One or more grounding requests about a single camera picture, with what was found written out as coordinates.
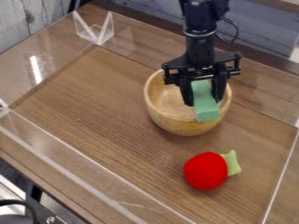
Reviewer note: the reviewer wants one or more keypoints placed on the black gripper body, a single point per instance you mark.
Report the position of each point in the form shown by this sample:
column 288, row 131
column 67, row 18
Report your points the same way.
column 201, row 61

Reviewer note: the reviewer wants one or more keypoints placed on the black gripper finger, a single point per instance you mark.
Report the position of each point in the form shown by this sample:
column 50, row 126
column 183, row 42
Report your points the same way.
column 219, row 85
column 186, row 88

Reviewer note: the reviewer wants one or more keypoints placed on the green rectangular block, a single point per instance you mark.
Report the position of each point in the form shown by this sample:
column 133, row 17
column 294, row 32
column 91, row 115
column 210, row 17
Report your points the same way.
column 205, row 105

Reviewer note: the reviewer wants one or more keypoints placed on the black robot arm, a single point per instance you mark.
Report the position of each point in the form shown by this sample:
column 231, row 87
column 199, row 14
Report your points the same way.
column 202, row 15

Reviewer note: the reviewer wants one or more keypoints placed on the brown wooden bowl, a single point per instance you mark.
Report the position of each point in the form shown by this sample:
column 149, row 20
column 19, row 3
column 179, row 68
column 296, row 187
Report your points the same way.
column 170, row 113

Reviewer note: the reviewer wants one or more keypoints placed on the red plush tomato toy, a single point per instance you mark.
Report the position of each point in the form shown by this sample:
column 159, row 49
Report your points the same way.
column 207, row 170

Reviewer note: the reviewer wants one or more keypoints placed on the clear acrylic tray wall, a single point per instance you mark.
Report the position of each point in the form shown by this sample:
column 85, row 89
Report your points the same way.
column 89, row 188

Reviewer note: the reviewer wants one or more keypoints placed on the black table frame bracket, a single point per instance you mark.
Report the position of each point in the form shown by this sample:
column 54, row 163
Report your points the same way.
column 45, row 215

